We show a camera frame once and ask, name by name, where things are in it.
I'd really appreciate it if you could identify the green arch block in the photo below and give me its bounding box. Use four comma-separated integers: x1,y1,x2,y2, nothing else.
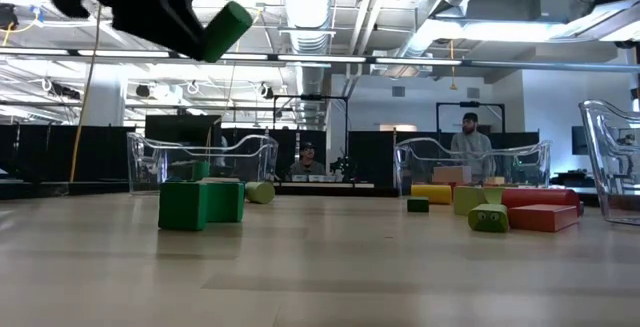
157,180,247,232

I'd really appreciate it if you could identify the light green cylinder block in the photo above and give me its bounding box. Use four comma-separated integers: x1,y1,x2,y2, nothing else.
243,181,277,205

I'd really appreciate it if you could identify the yellow cylinder block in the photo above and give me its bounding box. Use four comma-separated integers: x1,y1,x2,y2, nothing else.
410,184,454,205

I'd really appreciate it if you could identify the light green bar block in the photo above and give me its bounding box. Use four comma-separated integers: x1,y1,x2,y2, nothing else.
467,203,511,234

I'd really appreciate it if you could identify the red cylinder block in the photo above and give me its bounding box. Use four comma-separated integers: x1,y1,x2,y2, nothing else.
501,188,584,217

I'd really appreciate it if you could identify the coral bar block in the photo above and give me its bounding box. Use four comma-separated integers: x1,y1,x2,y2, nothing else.
506,203,580,233

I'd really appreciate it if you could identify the clear plastic bin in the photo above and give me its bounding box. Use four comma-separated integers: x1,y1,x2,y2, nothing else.
578,99,640,227
126,132,280,184
393,137,553,189

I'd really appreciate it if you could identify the long led light bar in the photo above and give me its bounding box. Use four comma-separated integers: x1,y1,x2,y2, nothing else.
0,46,640,74

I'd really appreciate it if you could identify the black partition screen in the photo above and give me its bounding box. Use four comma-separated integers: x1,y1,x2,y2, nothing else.
0,124,541,184

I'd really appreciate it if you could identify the black robot device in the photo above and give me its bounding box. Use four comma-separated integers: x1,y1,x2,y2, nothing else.
329,154,357,182

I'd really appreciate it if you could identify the yellow cable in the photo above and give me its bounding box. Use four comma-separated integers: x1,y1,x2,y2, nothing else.
68,6,103,184

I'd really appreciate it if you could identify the black gantry frame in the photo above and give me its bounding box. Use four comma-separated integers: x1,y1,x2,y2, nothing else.
436,100,506,143
272,94,350,184

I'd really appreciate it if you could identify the black aluminium table frame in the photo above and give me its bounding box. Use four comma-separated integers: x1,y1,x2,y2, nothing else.
0,179,609,208

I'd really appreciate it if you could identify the grey rectangular air duct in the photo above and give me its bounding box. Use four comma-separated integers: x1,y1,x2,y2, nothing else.
464,0,571,23

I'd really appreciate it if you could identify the dark wall screen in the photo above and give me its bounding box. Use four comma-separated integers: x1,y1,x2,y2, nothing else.
572,125,589,156

